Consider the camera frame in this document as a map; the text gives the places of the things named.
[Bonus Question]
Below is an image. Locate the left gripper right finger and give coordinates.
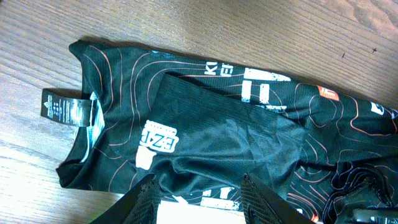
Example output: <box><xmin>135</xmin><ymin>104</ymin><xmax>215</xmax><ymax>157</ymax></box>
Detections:
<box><xmin>241</xmin><ymin>173</ymin><xmax>313</xmax><ymax>224</ymax></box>

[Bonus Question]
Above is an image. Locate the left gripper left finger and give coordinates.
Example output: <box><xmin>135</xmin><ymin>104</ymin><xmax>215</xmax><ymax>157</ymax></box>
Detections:
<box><xmin>90</xmin><ymin>174</ymin><xmax>160</xmax><ymax>224</ymax></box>

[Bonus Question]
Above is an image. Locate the black orange-patterned jersey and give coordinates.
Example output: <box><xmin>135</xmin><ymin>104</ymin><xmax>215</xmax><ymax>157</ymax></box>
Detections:
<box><xmin>40</xmin><ymin>40</ymin><xmax>397</xmax><ymax>223</ymax></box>

